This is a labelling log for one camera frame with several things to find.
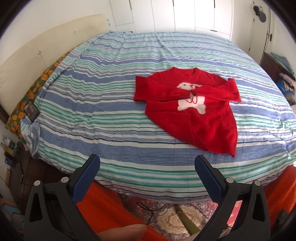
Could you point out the dark wooden dresser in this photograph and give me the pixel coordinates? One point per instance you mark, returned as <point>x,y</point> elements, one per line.
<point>271,66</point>

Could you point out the patterned red rug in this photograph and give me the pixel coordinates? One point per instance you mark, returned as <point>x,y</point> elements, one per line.
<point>163,218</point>

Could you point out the striped blue green bedspread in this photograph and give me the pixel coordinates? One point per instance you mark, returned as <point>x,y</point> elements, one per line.
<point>87,107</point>

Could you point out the red orange trousers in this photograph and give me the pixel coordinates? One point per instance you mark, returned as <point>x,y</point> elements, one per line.
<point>106,215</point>

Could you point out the orange floral bed sheet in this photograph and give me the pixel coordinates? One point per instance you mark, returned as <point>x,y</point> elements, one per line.
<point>14,121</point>

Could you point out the red knit sweater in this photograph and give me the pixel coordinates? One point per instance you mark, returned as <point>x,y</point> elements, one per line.
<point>193,106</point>

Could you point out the pile of folded clothes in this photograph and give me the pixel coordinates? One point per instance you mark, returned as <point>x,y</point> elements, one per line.
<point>286,79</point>

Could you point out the nightstand with clutter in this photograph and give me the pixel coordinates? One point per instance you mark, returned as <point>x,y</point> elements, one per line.
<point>13,154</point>

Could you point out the black phone on bed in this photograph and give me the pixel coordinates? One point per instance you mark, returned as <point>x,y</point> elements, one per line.
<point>31,110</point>

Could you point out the white door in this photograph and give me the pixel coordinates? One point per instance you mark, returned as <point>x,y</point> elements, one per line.
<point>259,33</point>

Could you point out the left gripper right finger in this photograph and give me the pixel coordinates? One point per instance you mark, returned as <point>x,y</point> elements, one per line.
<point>252,222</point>

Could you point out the white wardrobe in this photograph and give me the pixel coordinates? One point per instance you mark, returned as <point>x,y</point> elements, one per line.
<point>211,17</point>

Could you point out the cream padded headboard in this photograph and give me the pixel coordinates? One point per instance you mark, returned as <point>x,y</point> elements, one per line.
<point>26,64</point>

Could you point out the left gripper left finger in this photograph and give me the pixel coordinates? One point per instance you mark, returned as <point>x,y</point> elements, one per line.
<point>52,212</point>

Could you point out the olive green stick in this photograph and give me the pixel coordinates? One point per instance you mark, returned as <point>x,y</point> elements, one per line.
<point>190,227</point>

